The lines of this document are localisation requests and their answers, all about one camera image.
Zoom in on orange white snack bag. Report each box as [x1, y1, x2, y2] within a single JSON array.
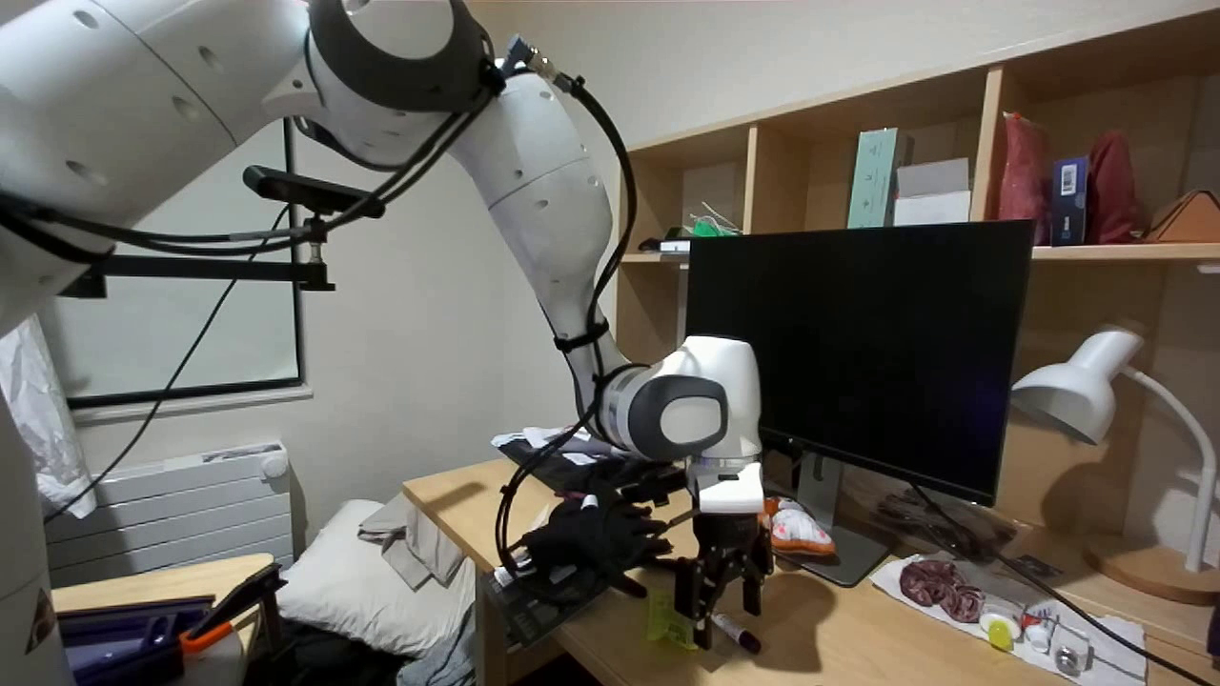
[[765, 494, 841, 563]]

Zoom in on dark tangled cords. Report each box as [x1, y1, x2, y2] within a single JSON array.
[[872, 488, 1005, 563]]

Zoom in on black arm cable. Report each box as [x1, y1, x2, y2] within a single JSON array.
[[488, 69, 639, 587]]

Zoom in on dark red bag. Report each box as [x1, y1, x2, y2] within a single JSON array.
[[1085, 126, 1148, 243]]

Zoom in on black computer monitor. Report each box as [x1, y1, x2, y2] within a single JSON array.
[[681, 222, 1041, 507]]

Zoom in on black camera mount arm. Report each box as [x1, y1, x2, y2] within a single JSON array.
[[34, 228, 339, 301]]

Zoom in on black fabric bag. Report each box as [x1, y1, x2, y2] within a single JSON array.
[[507, 463, 689, 607]]

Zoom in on white box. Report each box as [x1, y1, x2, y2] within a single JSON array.
[[892, 151, 976, 228]]

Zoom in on green white packet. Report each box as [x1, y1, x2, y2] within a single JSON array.
[[681, 197, 741, 240]]

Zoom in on blue organizer tray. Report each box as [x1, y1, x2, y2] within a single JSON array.
[[55, 600, 215, 682]]

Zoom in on wooden wall shelf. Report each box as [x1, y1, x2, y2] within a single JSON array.
[[615, 4, 1220, 604]]

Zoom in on dark framed window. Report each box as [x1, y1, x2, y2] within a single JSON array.
[[34, 118, 310, 412]]

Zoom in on white radiator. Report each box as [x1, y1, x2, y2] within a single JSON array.
[[43, 437, 296, 587]]

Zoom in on white desk lamp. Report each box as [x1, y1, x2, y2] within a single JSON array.
[[1005, 325, 1220, 607]]

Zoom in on dark blue box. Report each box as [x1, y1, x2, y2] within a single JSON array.
[[1043, 151, 1094, 243]]

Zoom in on printed paper sheet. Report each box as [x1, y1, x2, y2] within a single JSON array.
[[870, 545, 1156, 686]]

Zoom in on black clothing heap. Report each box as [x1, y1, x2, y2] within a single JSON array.
[[241, 618, 423, 686]]

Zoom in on brown leather item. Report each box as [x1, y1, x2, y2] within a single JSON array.
[[1140, 188, 1220, 243]]

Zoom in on black bar camera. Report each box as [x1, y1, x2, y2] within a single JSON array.
[[241, 163, 389, 222]]

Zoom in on grey folded cloth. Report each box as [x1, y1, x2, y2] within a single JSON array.
[[360, 493, 468, 592]]

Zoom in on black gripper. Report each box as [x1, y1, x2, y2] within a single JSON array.
[[670, 507, 779, 653]]

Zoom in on grey monitor stand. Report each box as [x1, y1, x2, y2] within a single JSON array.
[[760, 451, 892, 592]]

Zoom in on striped grey clothes pile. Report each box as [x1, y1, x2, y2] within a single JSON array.
[[403, 607, 488, 686]]

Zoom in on thin black hanging cable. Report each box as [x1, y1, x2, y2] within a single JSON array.
[[43, 206, 296, 525]]

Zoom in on white hanging cloth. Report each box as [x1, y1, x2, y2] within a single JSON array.
[[0, 318, 99, 522]]

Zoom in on metal keys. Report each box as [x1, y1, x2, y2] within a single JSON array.
[[1023, 607, 1103, 680]]

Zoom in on black desk cable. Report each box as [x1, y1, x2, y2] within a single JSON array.
[[907, 479, 1215, 686]]

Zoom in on orange black hand tool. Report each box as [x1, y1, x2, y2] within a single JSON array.
[[175, 563, 285, 658]]

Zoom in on light wooden dresser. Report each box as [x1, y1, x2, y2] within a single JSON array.
[[48, 549, 281, 686]]

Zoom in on white pillow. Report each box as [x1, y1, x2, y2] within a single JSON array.
[[273, 494, 482, 658]]

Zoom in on teal box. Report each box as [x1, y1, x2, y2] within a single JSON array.
[[848, 126, 905, 231]]

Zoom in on green round object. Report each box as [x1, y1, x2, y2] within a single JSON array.
[[980, 611, 1027, 654]]

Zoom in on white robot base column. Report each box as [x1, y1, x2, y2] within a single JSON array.
[[0, 394, 71, 686]]

